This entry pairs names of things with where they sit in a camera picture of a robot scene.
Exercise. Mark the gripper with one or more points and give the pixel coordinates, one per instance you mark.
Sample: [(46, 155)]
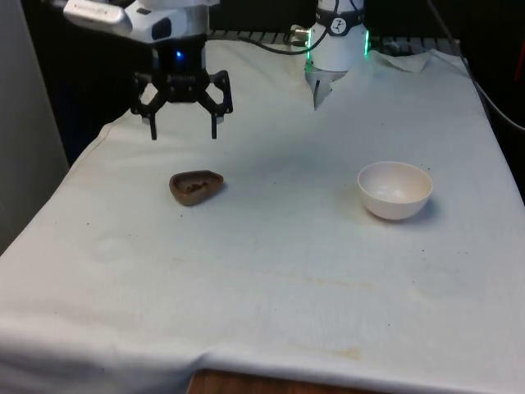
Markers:
[(180, 61)]

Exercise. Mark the coffee beans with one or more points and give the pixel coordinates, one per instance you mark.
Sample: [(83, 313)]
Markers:
[(194, 188)]

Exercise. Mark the white bowl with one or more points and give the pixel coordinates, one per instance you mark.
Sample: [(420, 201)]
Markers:
[(389, 205)]

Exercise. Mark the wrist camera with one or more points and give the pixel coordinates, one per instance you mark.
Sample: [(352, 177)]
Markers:
[(95, 15)]

